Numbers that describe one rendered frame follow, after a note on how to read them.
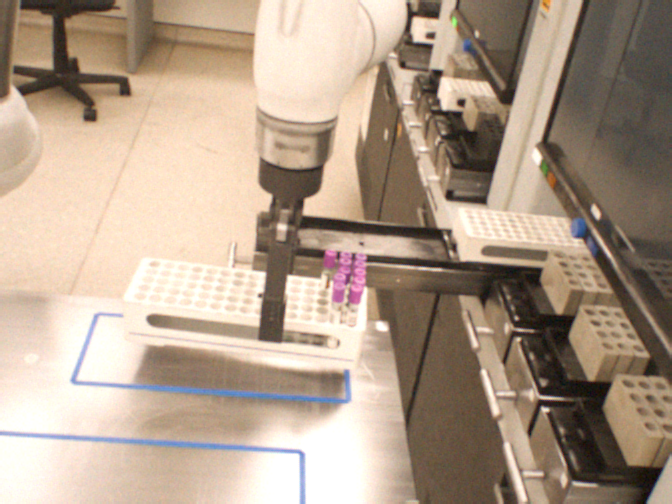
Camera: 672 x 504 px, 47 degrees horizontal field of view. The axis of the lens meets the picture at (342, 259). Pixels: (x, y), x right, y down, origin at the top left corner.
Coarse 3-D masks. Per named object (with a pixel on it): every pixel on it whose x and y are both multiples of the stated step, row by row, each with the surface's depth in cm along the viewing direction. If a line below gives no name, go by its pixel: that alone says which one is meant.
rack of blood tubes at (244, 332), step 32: (128, 288) 96; (160, 288) 98; (192, 288) 99; (224, 288) 99; (256, 288) 100; (288, 288) 100; (320, 288) 101; (128, 320) 95; (160, 320) 101; (192, 320) 102; (224, 320) 95; (256, 320) 95; (288, 320) 95; (320, 320) 97; (256, 352) 97; (288, 352) 97; (320, 352) 97; (352, 352) 97
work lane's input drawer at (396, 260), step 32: (256, 224) 135; (320, 224) 139; (352, 224) 140; (384, 224) 140; (256, 256) 128; (320, 256) 130; (352, 256) 130; (384, 256) 131; (416, 256) 135; (448, 256) 135; (384, 288) 133; (416, 288) 133; (448, 288) 134; (480, 288) 134
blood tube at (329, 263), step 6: (330, 252) 99; (324, 258) 99; (330, 258) 99; (324, 264) 99; (330, 264) 99; (324, 270) 100; (330, 270) 100; (324, 276) 100; (330, 276) 100; (324, 282) 101; (324, 288) 101
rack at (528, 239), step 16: (464, 208) 139; (464, 224) 134; (480, 224) 135; (496, 224) 136; (512, 224) 136; (528, 224) 137; (544, 224) 138; (560, 224) 139; (464, 240) 132; (480, 240) 131; (496, 240) 131; (512, 240) 131; (528, 240) 132; (544, 240) 133; (560, 240) 134; (576, 240) 134; (464, 256) 132; (480, 256) 133; (496, 256) 137; (512, 256) 138; (528, 256) 139; (544, 256) 140
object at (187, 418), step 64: (0, 320) 103; (64, 320) 104; (0, 384) 93; (64, 384) 94; (128, 384) 96; (192, 384) 97; (256, 384) 99; (320, 384) 101; (384, 384) 102; (0, 448) 85; (64, 448) 86; (128, 448) 87; (192, 448) 89; (256, 448) 90; (320, 448) 91; (384, 448) 93
